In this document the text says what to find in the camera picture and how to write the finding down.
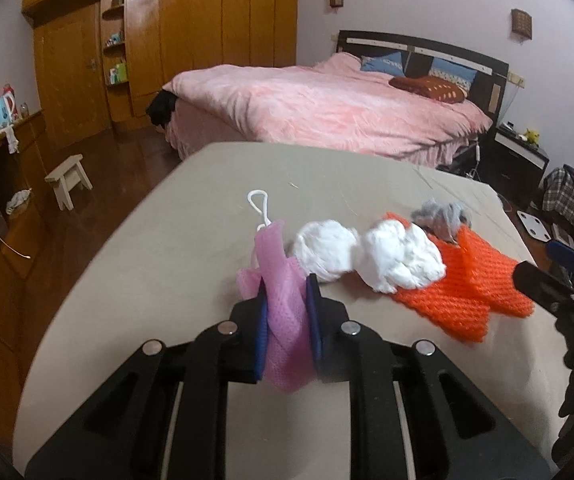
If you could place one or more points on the red dotted pillow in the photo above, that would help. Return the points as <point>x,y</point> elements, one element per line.
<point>431,87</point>

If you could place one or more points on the black white nightstand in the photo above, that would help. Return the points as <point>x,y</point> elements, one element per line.
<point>511,166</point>

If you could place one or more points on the beige table cover cloth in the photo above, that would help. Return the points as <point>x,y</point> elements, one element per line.
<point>227,216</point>

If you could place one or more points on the orange foam mesh sheet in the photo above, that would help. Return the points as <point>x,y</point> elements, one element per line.
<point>478,281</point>

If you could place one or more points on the small white wooden stool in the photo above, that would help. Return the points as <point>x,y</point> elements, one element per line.
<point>67,176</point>

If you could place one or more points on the yellow plush toy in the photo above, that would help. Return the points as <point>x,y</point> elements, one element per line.
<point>532,137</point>

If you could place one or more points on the grey sock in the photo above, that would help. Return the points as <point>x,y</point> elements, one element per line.
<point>443,221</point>

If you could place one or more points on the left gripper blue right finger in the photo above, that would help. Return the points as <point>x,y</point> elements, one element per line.
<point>325,317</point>

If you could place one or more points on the white paper ball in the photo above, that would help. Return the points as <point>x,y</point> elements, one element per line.
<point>326,249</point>

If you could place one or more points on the light blue electric kettle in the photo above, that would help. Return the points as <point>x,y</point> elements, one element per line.
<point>7,107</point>

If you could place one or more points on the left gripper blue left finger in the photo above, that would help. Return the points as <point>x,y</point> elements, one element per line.
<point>251,339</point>

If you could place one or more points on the right blue pillow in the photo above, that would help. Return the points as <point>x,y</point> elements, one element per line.
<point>458,74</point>

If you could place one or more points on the white bathroom scale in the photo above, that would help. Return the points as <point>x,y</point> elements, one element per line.
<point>534,227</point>

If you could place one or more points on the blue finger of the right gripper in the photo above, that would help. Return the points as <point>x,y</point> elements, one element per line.
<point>561,254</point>
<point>542,288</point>

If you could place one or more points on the pink quilt bed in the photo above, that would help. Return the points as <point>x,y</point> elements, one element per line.
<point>333,104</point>

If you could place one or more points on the black garment on bed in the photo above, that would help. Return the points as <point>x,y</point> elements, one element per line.
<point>161,108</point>

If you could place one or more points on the left blue pillow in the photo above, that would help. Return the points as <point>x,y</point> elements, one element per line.
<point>390,64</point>

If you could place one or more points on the large wooden wardrobe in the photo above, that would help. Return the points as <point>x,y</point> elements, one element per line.
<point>98,63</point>

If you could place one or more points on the right wall lamp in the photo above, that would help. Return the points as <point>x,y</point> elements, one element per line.
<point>521,24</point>

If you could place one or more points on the pink mesh bag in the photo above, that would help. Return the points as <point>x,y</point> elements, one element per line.
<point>289,363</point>

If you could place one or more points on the blue pillow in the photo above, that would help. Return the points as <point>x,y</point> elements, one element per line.
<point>390,64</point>
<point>458,74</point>

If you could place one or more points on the dark wooden headboard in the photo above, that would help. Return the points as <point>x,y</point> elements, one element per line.
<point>488,86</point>

